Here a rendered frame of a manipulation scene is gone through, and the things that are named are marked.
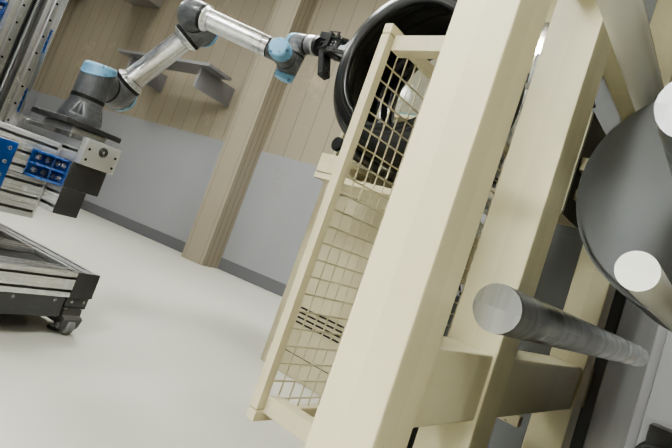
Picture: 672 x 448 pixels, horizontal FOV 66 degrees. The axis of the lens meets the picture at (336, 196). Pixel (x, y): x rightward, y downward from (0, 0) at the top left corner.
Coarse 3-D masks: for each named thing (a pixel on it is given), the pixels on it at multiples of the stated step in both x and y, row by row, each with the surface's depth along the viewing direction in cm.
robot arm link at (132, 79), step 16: (176, 32) 198; (192, 32) 195; (208, 32) 199; (160, 48) 198; (176, 48) 199; (192, 48) 201; (144, 64) 198; (160, 64) 200; (128, 80) 197; (144, 80) 201; (128, 96) 200
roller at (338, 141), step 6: (336, 138) 158; (342, 138) 158; (336, 144) 157; (336, 150) 157; (354, 156) 162; (360, 156) 164; (366, 156) 166; (366, 162) 167; (372, 162) 169; (372, 168) 170; (378, 168) 172; (384, 168) 175; (384, 174) 175; (390, 174) 178; (396, 174) 181; (384, 180) 180; (390, 180) 180
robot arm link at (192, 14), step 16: (192, 0) 187; (192, 16) 185; (208, 16) 184; (224, 16) 185; (224, 32) 184; (240, 32) 182; (256, 32) 182; (256, 48) 182; (272, 48) 178; (288, 48) 178; (288, 64) 186
